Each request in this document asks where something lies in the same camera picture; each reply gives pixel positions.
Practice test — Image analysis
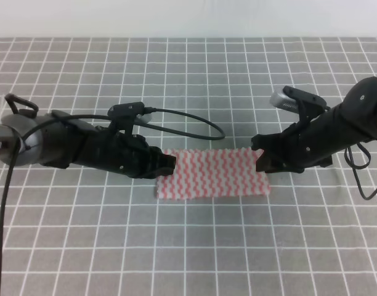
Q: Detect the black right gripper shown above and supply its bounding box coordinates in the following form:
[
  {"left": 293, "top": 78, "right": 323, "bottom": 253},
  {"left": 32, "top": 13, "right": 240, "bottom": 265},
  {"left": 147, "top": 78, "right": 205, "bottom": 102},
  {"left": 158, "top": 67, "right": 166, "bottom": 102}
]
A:
[{"left": 251, "top": 110, "right": 333, "bottom": 173}]

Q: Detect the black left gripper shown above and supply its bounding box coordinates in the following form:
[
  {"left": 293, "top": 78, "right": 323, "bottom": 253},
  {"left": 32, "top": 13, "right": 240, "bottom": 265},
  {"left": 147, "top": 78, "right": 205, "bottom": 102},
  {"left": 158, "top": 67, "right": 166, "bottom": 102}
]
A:
[{"left": 62, "top": 123, "right": 176, "bottom": 179}]

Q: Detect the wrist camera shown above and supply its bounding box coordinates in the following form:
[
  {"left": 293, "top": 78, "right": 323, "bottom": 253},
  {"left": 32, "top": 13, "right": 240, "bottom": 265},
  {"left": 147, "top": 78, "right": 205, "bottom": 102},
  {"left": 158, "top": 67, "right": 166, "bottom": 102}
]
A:
[
  {"left": 270, "top": 86, "right": 330, "bottom": 121},
  {"left": 107, "top": 102, "right": 152, "bottom": 134}
]

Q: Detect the black left camera cable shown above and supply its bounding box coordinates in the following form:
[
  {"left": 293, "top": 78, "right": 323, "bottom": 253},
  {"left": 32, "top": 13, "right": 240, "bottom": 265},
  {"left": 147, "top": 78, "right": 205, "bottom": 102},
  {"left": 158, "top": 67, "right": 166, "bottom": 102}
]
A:
[{"left": 0, "top": 106, "right": 226, "bottom": 296}]

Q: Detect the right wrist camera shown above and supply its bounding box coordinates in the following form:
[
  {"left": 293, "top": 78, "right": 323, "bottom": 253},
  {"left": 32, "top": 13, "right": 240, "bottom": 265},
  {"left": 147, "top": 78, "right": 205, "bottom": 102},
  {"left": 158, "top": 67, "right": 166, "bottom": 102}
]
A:
[{"left": 270, "top": 86, "right": 330, "bottom": 121}]

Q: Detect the grey grid tablecloth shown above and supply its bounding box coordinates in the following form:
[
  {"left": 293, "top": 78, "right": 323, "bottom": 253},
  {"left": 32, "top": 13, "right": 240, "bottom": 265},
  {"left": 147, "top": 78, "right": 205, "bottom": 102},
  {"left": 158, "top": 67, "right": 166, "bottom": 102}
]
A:
[{"left": 0, "top": 37, "right": 377, "bottom": 295}]

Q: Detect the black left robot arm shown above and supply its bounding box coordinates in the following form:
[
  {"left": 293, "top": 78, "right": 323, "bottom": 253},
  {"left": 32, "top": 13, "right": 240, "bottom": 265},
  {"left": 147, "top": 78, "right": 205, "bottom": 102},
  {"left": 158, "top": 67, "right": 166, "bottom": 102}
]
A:
[{"left": 0, "top": 94, "right": 176, "bottom": 179}]

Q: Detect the pink white wavy towel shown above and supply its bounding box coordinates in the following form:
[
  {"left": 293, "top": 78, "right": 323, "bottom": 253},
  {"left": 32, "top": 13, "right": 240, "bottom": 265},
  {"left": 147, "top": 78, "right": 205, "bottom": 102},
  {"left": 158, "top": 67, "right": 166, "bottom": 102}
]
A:
[{"left": 156, "top": 148, "right": 270, "bottom": 200}]

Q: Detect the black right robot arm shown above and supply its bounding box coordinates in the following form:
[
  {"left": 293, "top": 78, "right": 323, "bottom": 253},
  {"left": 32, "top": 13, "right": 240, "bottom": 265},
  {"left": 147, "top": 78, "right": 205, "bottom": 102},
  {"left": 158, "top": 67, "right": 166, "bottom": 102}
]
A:
[{"left": 251, "top": 76, "right": 377, "bottom": 173}]

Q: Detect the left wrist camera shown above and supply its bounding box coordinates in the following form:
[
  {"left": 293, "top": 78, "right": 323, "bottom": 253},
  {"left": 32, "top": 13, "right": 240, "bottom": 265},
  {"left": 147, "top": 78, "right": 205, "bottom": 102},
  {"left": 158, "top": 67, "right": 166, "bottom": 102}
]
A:
[{"left": 107, "top": 102, "right": 152, "bottom": 134}]

